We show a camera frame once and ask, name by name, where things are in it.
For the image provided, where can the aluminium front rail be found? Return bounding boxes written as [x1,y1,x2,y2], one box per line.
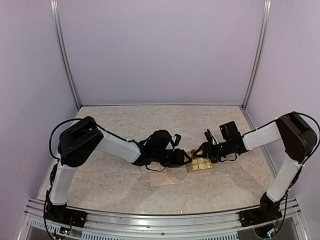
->
[14,197,311,240]

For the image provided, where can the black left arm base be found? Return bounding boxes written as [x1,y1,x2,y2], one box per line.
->
[44,199,87,228]

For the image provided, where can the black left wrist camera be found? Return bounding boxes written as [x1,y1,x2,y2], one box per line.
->
[173,133,182,147]

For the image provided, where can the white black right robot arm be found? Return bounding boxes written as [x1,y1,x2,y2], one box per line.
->
[192,111,320,203]

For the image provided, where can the aluminium frame post left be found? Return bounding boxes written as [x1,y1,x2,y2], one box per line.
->
[50,0,82,110]

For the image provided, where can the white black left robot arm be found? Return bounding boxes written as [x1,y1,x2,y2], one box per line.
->
[47,116,192,206]

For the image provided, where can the aluminium frame post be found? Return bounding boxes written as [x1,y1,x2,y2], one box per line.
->
[50,0,82,110]
[242,0,272,110]

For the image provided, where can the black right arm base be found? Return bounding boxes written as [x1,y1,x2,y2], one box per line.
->
[239,192,282,227]

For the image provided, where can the aluminium frame post right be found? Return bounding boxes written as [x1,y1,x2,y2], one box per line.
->
[242,0,272,110]

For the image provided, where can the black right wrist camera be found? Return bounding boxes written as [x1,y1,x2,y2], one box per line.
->
[204,129,218,145]

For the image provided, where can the brown round sticker sheet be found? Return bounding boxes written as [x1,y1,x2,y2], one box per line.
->
[185,149,213,173]

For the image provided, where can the pink envelope with flap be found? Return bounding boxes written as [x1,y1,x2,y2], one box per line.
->
[149,168,187,188]

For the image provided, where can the black left camera cable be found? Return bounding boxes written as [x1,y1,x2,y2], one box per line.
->
[48,118,86,161]

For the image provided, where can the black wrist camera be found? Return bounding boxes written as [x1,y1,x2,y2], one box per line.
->
[204,129,218,145]
[173,133,182,147]

